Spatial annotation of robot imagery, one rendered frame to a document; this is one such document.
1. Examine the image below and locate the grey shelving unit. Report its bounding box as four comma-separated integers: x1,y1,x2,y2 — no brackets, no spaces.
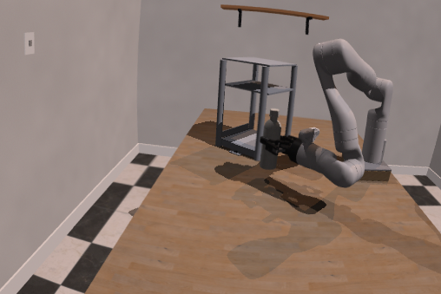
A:
215,57,298,161

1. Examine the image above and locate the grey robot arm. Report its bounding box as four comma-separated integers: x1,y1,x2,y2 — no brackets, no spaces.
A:
296,39,393,187

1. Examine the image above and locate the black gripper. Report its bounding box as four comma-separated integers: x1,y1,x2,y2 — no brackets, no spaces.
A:
260,135,302,164

